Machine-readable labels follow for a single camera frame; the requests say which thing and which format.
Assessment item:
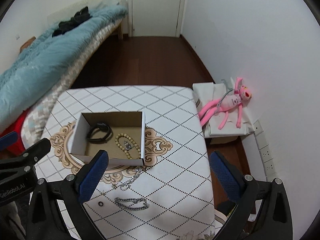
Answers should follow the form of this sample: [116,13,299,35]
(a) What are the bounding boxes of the black clothes on bed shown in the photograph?
[52,7,92,37]

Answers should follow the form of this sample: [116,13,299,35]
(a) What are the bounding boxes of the white cardboard box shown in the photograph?
[68,111,146,167]

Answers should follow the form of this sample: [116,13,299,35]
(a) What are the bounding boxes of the thin silver chain necklace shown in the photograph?
[111,166,148,192]

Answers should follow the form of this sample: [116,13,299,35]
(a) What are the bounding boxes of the white wall socket strip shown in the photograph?
[253,120,277,181]

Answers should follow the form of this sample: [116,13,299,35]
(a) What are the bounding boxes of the small silver charm jewelry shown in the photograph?
[124,141,132,151]

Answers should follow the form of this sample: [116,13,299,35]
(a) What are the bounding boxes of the grey checkered mattress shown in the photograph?
[21,20,122,148]

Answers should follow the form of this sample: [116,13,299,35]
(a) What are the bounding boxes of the brown pillow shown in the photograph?
[19,36,36,53]

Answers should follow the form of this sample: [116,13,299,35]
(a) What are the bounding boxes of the beige bead bracelet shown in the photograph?
[114,133,142,160]

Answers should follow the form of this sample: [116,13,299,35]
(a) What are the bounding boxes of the white diamond pattern tablecloth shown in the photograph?
[36,86,217,239]

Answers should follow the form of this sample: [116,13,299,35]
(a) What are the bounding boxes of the blue quilt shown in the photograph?
[1,4,127,131]

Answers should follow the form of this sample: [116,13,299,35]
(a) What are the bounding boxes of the black watch band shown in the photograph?
[86,122,112,144]

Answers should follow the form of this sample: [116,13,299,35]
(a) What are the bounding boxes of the white door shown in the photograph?
[128,0,185,37]

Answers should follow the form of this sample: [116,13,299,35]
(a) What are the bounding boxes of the thick silver chain bracelet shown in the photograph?
[114,197,150,211]

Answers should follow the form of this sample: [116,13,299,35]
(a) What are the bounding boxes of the pink panther plush toy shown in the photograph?
[199,77,252,130]

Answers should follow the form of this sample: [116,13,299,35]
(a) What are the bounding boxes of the white folded cloth stack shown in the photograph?
[193,77,254,138]

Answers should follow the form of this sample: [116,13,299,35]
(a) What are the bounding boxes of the red blanket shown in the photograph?
[1,109,29,156]

